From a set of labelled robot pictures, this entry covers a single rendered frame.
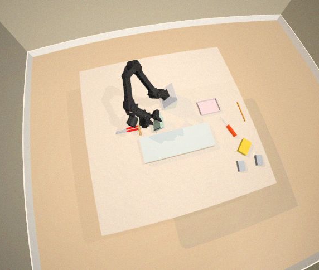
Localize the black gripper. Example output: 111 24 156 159
139 109 162 126

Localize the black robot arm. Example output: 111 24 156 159
121 60 170 128

